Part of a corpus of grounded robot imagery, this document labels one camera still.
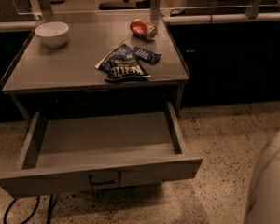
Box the blue Kettle chip bag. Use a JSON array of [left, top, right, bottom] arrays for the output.
[[95, 43, 150, 82]]

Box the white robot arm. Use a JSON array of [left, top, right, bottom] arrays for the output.
[[113, 0, 280, 224]]

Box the open grey top drawer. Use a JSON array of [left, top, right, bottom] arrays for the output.
[[0, 104, 203, 198]]

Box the black office chair base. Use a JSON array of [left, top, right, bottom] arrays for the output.
[[99, 0, 136, 10]]

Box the red soda can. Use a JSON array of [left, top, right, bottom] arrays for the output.
[[130, 19, 158, 41]]

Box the small blue snack bar wrapper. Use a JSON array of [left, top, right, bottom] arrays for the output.
[[133, 47, 161, 64]]

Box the white ceramic bowl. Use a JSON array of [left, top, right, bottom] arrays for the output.
[[35, 21, 69, 49]]

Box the grey metal cabinet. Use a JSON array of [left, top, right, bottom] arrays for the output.
[[2, 9, 189, 119]]

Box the dark counter with rail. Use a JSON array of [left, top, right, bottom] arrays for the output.
[[167, 21, 280, 107]]

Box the black drawer handle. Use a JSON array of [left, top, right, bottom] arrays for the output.
[[88, 172, 121, 186]]

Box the black floor cable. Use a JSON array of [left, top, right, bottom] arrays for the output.
[[46, 194, 59, 224], [3, 196, 41, 224]]

